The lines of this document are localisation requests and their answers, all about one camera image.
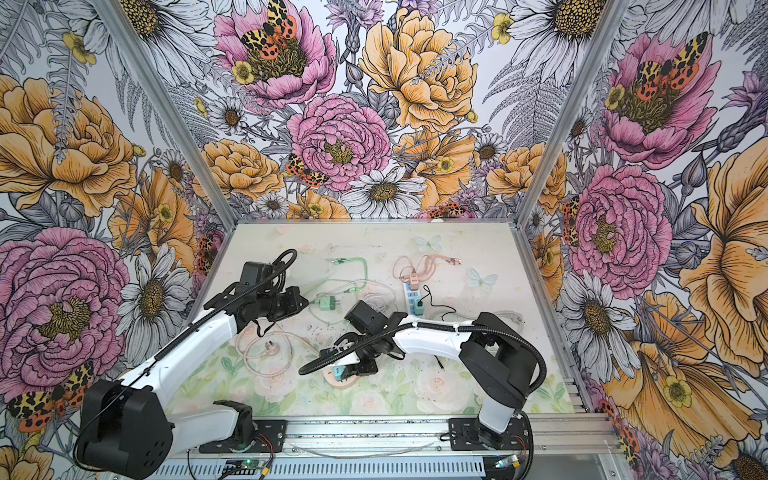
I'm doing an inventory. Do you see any white thin cable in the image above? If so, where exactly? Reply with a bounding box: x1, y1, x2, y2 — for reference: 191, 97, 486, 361
353, 281, 398, 316

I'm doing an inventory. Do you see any white blue power strip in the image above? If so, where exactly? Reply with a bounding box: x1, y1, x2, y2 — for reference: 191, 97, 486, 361
403, 282, 424, 315

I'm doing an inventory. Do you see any green charger adapter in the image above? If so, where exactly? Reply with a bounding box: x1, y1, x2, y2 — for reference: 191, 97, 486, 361
315, 295, 340, 311

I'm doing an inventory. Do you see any black cable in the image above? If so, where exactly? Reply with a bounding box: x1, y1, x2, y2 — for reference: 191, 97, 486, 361
419, 284, 460, 322

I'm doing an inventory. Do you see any pink usb cable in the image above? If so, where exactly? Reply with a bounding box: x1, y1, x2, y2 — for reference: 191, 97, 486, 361
392, 254, 463, 286

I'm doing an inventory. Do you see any green cable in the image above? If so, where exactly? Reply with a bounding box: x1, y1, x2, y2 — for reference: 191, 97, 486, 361
260, 256, 370, 328

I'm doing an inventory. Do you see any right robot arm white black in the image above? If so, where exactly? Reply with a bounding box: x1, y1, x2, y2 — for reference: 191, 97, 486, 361
298, 301, 548, 450

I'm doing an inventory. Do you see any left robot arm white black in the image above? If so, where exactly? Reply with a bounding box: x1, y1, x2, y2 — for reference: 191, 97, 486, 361
73, 249, 309, 479

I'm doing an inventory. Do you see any round pink power socket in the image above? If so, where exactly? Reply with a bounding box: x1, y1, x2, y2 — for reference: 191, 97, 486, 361
322, 368, 360, 390

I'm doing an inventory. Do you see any green circuit board right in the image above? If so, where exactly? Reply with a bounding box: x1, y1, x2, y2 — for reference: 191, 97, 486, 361
494, 454, 521, 470

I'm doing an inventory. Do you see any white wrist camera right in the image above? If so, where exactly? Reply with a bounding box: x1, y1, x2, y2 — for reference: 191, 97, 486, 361
332, 348, 360, 368

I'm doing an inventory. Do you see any pink socket cord with plug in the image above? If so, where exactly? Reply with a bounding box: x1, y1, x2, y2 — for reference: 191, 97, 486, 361
233, 320, 325, 379

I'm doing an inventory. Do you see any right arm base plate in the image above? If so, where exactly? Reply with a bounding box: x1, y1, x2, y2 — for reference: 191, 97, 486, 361
440, 417, 531, 451

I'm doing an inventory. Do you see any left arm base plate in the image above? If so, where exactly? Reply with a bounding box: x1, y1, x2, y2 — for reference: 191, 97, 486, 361
198, 419, 288, 454

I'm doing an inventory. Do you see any aluminium front rail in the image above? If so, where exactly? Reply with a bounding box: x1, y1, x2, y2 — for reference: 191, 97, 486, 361
107, 415, 619, 460

